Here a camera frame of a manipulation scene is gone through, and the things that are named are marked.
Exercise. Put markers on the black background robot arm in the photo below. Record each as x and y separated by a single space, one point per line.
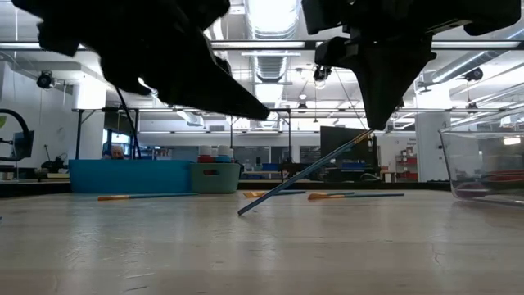
22 141

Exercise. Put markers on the blue paint bottle white cap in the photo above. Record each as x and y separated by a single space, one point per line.
223 159

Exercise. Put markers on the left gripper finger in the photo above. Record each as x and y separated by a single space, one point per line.
226 66
204 86

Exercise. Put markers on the black aluminium table frame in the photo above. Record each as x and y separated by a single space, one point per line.
409 185

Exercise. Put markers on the black monitor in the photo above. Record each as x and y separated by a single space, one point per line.
340 141

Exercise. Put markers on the small green plastic bin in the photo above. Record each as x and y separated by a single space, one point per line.
221 180

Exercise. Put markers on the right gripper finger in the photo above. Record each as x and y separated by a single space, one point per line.
385 73

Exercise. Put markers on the person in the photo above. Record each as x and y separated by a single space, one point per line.
117 152

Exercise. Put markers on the blue paintbrush orange tip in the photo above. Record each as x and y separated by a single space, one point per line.
380 195
303 174
254 194
163 195
323 196

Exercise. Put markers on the clear plastic container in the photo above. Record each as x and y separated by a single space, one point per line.
450 164

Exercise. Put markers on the silver ceiling pipe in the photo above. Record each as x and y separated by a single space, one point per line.
471 61

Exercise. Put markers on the large blue plastic bin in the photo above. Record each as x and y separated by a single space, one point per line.
131 176

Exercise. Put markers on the black ceiling camera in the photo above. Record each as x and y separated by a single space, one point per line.
322 73
474 73
45 80

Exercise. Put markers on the silver ceiling air duct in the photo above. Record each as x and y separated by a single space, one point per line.
270 41

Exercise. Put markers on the red paint bottle white cap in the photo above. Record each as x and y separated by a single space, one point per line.
204 157

